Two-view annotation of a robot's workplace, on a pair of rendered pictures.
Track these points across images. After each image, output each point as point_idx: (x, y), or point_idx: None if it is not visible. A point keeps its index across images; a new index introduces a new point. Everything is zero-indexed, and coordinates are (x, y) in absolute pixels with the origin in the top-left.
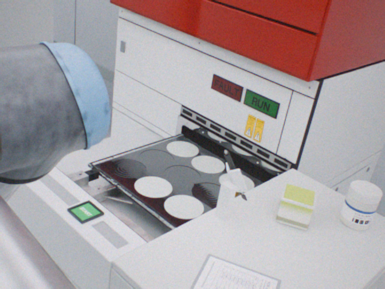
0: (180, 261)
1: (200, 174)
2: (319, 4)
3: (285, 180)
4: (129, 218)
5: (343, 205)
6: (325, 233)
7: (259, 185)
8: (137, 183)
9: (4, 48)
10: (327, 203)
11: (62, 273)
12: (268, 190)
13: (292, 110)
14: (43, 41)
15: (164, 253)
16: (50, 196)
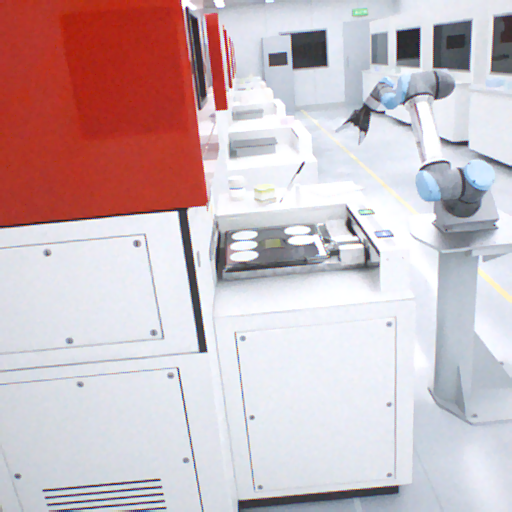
0: (340, 197)
1: (260, 241)
2: (213, 101)
3: (235, 211)
4: (331, 237)
5: (241, 191)
6: None
7: (255, 211)
8: (309, 242)
9: (421, 72)
10: (234, 203)
11: None
12: (254, 209)
13: None
14: (410, 73)
15: (344, 199)
16: (379, 219)
